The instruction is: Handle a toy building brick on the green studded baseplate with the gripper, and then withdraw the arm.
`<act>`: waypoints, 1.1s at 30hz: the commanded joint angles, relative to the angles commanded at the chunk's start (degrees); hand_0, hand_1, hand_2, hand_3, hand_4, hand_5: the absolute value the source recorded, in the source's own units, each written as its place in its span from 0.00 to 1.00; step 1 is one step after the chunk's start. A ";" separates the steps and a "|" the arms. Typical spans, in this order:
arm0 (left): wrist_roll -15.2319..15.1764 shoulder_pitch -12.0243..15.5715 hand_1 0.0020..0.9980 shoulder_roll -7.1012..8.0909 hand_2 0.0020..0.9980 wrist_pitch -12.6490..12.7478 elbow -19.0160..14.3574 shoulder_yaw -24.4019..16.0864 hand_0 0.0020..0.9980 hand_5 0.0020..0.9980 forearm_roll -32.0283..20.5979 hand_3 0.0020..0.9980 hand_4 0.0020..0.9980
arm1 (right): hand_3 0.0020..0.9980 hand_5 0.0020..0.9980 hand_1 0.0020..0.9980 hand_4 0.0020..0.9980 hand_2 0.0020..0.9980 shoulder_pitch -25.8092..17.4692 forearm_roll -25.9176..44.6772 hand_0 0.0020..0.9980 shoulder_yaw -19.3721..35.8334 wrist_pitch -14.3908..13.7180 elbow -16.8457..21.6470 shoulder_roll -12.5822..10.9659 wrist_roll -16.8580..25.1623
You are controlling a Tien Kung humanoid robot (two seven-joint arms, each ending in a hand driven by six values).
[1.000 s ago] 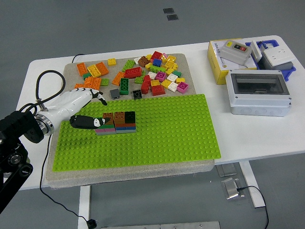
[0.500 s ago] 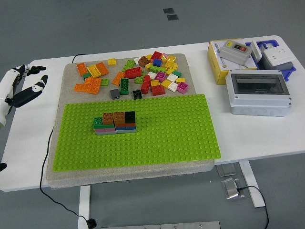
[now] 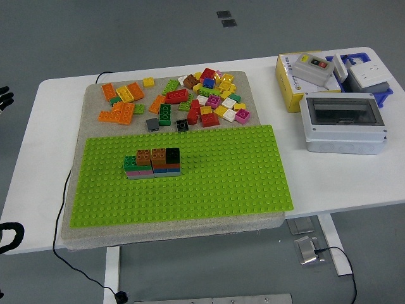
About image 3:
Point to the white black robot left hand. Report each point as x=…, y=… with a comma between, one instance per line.
x=4, y=98

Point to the brown square toy brick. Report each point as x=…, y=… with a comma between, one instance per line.
x=144, y=156
x=158, y=155

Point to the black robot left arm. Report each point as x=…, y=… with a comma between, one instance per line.
x=17, y=232

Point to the orange long toy brick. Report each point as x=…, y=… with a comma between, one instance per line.
x=136, y=91
x=109, y=92
x=124, y=113
x=156, y=104
x=106, y=116

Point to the small green toy brick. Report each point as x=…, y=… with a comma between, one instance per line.
x=234, y=97
x=115, y=100

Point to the yellow long toy brick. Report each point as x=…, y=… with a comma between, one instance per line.
x=125, y=94

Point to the lime green square toy brick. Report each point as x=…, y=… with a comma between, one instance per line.
x=139, y=109
x=184, y=106

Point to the yellow square toy brick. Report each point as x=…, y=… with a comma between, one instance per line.
x=227, y=78
x=220, y=111
x=148, y=82
x=206, y=110
x=224, y=86

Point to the grey square toy brick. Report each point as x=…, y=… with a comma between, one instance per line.
x=152, y=124

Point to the pink flat toy plate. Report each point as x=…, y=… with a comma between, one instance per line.
x=139, y=173

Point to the grey flat toy plate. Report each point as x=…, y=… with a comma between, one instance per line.
x=140, y=177
x=167, y=174

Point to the dark green long toy brick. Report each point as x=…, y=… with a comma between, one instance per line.
x=164, y=114

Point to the lime green long toy brick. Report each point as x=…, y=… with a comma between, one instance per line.
x=209, y=92
x=170, y=87

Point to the reddish-brown flat toy plate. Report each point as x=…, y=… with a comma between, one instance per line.
x=167, y=166

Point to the blackish green square toy brick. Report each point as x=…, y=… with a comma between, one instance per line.
x=172, y=155

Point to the blue flat toy plate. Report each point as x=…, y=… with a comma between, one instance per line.
x=167, y=170

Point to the small white toy brick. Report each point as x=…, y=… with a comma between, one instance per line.
x=182, y=79

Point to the black square toy brick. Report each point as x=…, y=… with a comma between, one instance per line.
x=182, y=125

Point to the red square toy brick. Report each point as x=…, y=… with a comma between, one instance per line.
x=195, y=105
x=193, y=117
x=208, y=74

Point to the small yellow toy brick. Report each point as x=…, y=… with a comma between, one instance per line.
x=197, y=87
x=225, y=94
x=197, y=75
x=240, y=106

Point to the white square toy brick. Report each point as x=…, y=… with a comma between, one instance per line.
x=202, y=100
x=230, y=115
x=228, y=103

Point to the blue square toy brick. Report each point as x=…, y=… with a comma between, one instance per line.
x=209, y=83

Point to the magenta square toy brick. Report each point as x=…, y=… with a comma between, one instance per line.
x=213, y=101
x=242, y=116

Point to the small pink toy brick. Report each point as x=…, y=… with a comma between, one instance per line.
x=219, y=74

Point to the lime green studded baseplate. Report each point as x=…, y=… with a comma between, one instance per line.
x=221, y=174

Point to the grey-brown speckled mat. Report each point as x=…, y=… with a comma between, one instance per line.
x=158, y=236

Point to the white table leg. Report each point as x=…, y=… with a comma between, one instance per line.
x=335, y=247
x=111, y=275

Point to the yellow white cardboard box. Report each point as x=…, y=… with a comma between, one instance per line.
x=284, y=85

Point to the long metal floor plate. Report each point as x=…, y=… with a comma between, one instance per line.
x=215, y=299

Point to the white plastic cover piece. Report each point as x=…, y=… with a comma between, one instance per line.
x=338, y=68

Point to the grey plastic box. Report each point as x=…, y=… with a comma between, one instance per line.
x=379, y=88

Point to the blue plastic bin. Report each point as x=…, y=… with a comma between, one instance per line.
x=386, y=95

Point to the grey push-button switch box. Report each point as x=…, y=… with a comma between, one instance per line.
x=311, y=68

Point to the grey enclosure with clear lid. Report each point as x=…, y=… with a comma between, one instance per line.
x=343, y=133

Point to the white wall socket plate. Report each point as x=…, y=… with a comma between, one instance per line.
x=368, y=74

